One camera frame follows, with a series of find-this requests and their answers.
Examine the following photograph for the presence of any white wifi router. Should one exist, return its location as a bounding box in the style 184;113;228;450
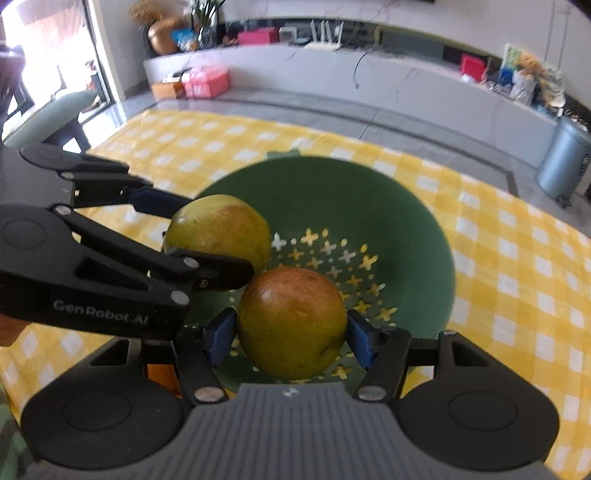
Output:
304;20;344;52

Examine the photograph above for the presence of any white TV console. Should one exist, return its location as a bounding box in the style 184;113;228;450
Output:
144;44;557;167

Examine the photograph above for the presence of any green upholstered chair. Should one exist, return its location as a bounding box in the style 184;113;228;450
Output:
3;90;96;153

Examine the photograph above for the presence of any yellow checkered tablecloth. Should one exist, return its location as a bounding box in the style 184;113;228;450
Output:
1;111;590;479

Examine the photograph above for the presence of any grey blue trash bin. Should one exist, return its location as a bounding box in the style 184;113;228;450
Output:
536;116;590;208

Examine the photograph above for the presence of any magenta flat box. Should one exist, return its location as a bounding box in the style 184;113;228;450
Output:
238;27;280;45

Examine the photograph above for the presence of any pink storage box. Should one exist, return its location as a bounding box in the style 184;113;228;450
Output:
181;65;229;99

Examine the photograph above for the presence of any potted plant left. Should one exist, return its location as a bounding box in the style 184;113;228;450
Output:
188;0;226;50

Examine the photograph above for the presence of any green colander bowl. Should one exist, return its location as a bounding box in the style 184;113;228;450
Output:
186;149;458;393

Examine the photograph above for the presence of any teddy bear toy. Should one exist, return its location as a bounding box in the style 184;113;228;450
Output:
511;51;548;105

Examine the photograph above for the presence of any person left hand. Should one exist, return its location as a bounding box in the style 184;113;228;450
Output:
0;314;30;347

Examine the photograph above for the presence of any copper vase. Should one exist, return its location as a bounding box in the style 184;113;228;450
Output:
147;17;186;55

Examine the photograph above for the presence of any orange cardboard box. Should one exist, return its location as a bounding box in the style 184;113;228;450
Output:
151;81;184;102

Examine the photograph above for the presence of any red box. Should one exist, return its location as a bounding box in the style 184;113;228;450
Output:
460;53;486;83

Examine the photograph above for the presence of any green pear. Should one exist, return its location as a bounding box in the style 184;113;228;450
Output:
162;194;271;275
238;268;348;380

